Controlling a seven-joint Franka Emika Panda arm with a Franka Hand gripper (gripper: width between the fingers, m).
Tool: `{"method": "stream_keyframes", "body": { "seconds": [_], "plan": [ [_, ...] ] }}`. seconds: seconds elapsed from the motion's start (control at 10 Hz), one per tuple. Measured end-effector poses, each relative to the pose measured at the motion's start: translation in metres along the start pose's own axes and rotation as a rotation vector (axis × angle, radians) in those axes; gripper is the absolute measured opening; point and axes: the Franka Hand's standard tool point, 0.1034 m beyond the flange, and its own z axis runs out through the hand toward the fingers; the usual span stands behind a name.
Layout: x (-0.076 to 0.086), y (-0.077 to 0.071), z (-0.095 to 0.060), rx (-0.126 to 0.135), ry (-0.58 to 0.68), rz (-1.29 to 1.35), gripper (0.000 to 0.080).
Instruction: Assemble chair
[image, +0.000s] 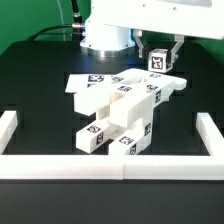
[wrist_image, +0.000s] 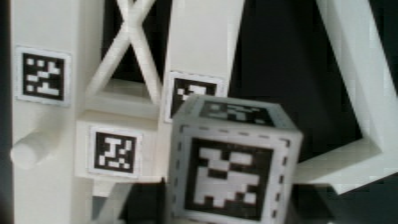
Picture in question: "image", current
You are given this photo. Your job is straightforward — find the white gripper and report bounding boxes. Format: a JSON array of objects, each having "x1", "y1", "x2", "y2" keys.
[{"x1": 87, "y1": 0, "x2": 224, "y2": 66}]

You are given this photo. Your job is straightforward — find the white tagged cube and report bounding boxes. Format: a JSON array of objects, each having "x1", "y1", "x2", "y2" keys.
[{"x1": 148, "y1": 49, "x2": 173, "y2": 73}]

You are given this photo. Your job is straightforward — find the white chair back frame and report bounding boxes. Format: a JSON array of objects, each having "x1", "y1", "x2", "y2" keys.
[{"x1": 74, "y1": 69, "x2": 187, "y2": 128}]

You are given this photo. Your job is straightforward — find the white chair seat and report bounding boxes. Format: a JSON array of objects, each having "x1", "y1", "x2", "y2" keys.
[{"x1": 95, "y1": 106, "x2": 154, "y2": 156}]

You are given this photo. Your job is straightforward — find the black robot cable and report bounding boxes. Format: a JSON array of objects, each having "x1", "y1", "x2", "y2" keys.
[{"x1": 27, "y1": 0, "x2": 87, "y2": 42}]

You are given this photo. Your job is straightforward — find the white marker base plate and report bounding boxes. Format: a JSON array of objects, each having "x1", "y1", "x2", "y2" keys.
[{"x1": 65, "y1": 74, "x2": 123, "y2": 93}]

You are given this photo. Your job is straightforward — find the white right fence rail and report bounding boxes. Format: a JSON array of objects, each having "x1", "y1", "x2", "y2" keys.
[{"x1": 196, "y1": 113, "x2": 224, "y2": 157}]

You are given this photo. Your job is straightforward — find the white fence rail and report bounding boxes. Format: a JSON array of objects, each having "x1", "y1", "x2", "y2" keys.
[
  {"x1": 196, "y1": 113, "x2": 224, "y2": 157},
  {"x1": 0, "y1": 155, "x2": 224, "y2": 180},
  {"x1": 0, "y1": 111, "x2": 18, "y2": 155}
]

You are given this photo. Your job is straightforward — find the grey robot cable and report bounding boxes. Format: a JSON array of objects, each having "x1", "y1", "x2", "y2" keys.
[{"x1": 55, "y1": 0, "x2": 66, "y2": 42}]

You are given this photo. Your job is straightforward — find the white left fence rail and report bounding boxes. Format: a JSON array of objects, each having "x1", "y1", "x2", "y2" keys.
[{"x1": 0, "y1": 111, "x2": 18, "y2": 155}]

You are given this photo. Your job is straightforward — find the white front fence rail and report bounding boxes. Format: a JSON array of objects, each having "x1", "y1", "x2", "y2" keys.
[{"x1": 0, "y1": 155, "x2": 224, "y2": 180}]

